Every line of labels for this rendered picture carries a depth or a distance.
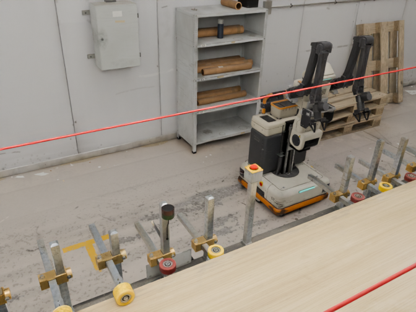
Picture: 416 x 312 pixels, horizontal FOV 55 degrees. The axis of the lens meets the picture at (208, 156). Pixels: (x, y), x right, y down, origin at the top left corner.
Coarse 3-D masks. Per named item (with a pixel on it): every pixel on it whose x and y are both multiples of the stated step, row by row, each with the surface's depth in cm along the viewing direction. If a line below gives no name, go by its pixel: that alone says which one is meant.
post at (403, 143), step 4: (404, 136) 268; (404, 140) 266; (408, 140) 267; (400, 144) 270; (404, 144) 268; (400, 148) 271; (404, 148) 270; (400, 152) 271; (404, 152) 272; (396, 156) 275; (400, 156) 272; (396, 160) 275; (400, 160) 274; (396, 164) 276; (400, 164) 276; (392, 168) 280; (396, 168) 277; (392, 172) 280; (396, 172) 279; (392, 184) 284
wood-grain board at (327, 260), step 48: (384, 192) 248; (288, 240) 207; (336, 240) 208; (384, 240) 209; (144, 288) 177; (192, 288) 178; (240, 288) 179; (288, 288) 180; (336, 288) 180; (384, 288) 181
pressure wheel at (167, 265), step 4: (164, 260) 192; (168, 260) 192; (172, 260) 192; (160, 264) 189; (164, 264) 190; (168, 264) 190; (172, 264) 190; (160, 268) 188; (164, 268) 188; (168, 268) 188; (172, 268) 188; (164, 272) 188; (168, 272) 188; (172, 272) 189
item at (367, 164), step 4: (360, 160) 298; (364, 160) 298; (364, 164) 296; (368, 164) 294; (368, 168) 294; (376, 172) 288; (380, 172) 285; (384, 172) 284; (392, 180) 277; (396, 180) 275; (396, 184) 275; (400, 184) 273
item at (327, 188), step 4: (308, 176) 277; (312, 176) 275; (312, 180) 275; (316, 180) 271; (320, 180) 271; (316, 184) 272; (320, 184) 269; (324, 184) 267; (324, 188) 266; (328, 188) 263; (328, 192) 263; (340, 196) 255; (340, 200) 255; (344, 200) 252; (348, 200) 252; (344, 204) 253; (348, 204) 250
